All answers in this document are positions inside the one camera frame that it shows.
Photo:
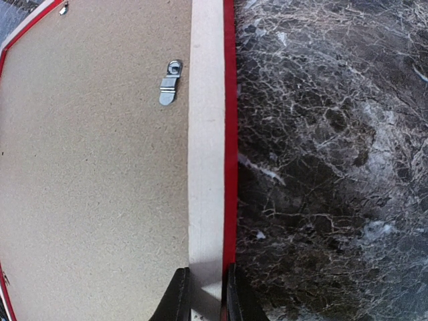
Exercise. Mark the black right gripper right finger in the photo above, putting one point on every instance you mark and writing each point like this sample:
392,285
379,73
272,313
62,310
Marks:
242,303

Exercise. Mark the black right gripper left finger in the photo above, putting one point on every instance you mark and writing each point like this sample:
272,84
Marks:
175,304

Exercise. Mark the brown cardboard backing board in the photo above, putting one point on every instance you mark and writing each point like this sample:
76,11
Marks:
93,167

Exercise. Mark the red wooden picture frame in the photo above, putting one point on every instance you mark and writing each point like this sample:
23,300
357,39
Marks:
206,181

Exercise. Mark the silver metal turn clip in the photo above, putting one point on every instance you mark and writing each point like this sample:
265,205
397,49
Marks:
169,84

